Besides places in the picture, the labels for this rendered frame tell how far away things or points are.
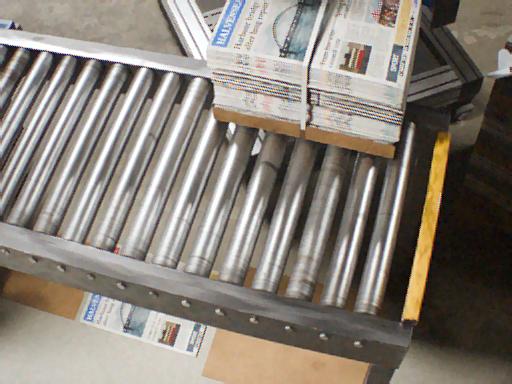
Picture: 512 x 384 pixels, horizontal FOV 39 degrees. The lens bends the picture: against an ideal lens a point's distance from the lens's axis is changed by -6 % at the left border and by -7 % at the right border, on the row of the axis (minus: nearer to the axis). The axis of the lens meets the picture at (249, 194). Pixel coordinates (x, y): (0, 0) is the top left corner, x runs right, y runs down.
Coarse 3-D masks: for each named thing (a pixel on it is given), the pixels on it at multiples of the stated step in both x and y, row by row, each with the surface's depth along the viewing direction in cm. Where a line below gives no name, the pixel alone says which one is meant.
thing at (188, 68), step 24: (24, 48) 173; (48, 48) 172; (72, 48) 172; (96, 48) 171; (120, 48) 171; (168, 72) 167; (192, 72) 166; (408, 120) 157; (432, 120) 157; (432, 144) 162
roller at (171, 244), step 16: (208, 128) 158; (224, 128) 159; (208, 144) 155; (192, 160) 154; (208, 160) 154; (192, 176) 152; (208, 176) 154; (192, 192) 150; (176, 208) 148; (192, 208) 149; (176, 224) 146; (192, 224) 149; (160, 240) 145; (176, 240) 145; (160, 256) 143; (176, 256) 144
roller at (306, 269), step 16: (336, 160) 152; (320, 176) 152; (336, 176) 151; (320, 192) 149; (336, 192) 149; (320, 208) 147; (336, 208) 149; (320, 224) 145; (304, 240) 144; (320, 240) 143; (304, 256) 142; (320, 256) 142; (304, 272) 140; (288, 288) 140; (304, 288) 138
